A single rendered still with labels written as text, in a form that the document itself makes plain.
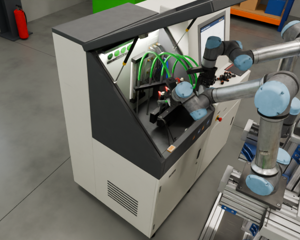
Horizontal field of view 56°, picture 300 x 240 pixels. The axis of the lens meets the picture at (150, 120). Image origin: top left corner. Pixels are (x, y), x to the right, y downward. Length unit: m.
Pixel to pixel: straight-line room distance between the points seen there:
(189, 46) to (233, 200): 1.06
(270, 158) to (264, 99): 0.28
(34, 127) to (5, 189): 0.84
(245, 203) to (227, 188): 0.12
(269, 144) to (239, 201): 0.53
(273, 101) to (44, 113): 2.90
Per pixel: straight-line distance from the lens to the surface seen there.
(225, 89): 1.37
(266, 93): 1.10
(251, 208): 1.68
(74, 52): 1.73
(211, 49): 1.51
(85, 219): 2.56
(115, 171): 2.06
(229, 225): 2.41
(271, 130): 1.19
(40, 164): 3.00
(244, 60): 1.44
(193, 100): 1.34
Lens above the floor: 2.18
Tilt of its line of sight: 40 degrees down
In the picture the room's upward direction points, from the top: 6 degrees clockwise
